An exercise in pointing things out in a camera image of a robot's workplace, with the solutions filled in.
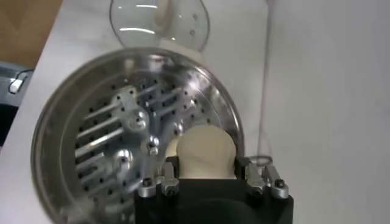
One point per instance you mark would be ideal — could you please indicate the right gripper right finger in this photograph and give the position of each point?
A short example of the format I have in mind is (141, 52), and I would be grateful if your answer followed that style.
(253, 179)

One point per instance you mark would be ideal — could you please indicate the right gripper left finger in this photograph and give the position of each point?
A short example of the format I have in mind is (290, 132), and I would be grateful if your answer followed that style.
(169, 182)

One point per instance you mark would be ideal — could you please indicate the white steamed baozi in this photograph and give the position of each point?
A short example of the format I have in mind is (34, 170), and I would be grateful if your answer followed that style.
(207, 152)

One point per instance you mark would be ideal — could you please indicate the round glass pot lid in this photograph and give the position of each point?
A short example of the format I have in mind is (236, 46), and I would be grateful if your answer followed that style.
(137, 18)

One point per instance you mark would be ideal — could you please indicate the perforated steel steamer basket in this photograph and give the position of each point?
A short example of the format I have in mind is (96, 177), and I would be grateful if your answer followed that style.
(61, 137)

